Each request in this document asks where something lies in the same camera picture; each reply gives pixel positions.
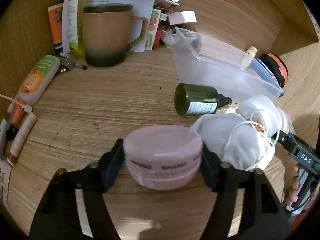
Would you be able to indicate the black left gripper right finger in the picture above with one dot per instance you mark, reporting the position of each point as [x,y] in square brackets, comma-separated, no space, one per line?
[263,217]

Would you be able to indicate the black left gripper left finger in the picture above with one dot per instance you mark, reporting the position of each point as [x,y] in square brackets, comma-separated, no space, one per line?
[57,214]

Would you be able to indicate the white drawstring cloth pouch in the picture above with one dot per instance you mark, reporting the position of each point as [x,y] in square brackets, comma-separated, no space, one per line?
[235,140]

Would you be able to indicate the pink round cosmetic jar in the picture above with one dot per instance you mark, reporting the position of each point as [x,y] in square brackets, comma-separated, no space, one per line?
[163,157]

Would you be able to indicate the right hand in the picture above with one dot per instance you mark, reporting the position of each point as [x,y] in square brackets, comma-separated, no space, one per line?
[291,196]

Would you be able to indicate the black orange zip pouch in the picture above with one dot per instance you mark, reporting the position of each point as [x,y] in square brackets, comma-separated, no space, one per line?
[276,65]

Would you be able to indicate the white lip balm stick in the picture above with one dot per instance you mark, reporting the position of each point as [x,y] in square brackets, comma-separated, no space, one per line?
[20,138]

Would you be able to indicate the clear plastic storage bin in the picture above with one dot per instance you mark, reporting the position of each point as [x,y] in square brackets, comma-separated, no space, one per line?
[202,60]

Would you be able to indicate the cream small lotion bottle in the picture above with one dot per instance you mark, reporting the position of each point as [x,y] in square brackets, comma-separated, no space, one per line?
[248,58]

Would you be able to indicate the dark green dropper bottle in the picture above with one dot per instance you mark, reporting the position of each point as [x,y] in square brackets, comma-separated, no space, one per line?
[191,99]

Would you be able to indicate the white orange lotion tube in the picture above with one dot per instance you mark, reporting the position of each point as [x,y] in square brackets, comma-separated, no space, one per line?
[37,80]

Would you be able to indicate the brown ceramic mug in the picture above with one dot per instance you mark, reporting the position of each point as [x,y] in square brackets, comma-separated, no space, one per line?
[106,30]

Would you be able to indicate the pink small cardboard box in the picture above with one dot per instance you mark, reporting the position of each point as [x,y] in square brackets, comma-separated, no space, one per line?
[181,17]

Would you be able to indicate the stack of booklets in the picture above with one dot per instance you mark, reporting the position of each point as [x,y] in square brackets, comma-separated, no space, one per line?
[167,5]

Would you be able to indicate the fruit pattern card box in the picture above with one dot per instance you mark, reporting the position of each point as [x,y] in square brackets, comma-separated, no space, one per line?
[152,28]

